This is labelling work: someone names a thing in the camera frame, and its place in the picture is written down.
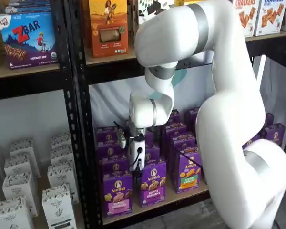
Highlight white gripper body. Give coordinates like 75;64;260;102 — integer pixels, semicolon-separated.
127;128;147;172

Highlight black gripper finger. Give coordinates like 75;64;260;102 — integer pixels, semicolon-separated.
133;159;144;179

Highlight purple Annie's box pink patch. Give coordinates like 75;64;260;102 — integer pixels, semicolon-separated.
102;172;134;219

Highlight purple Annie's bunny grahams box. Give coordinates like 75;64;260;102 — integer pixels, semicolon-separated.
133;159;168;208

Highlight purple Annie's box green patch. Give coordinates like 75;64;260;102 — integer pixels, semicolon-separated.
174;145;204;195

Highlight black metal shelf rack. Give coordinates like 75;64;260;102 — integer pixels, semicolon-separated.
0;0;85;229
63;0;286;229

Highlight orange box with woman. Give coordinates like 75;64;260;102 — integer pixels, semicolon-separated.
88;0;130;59

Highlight white chocolate squares box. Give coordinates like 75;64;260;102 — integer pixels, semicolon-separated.
137;0;175;26

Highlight purple Z Bar box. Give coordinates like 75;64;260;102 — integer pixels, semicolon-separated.
0;11;59;70

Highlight white crackers box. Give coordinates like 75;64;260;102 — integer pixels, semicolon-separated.
232;0;262;38
253;0;286;37

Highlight blue snack box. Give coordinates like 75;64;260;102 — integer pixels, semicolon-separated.
4;0;52;15

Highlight white backdrop sheet teal stripe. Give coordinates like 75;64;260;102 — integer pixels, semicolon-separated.
89;54;286;150

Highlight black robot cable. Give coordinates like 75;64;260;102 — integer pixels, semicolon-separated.
175;148;204;168

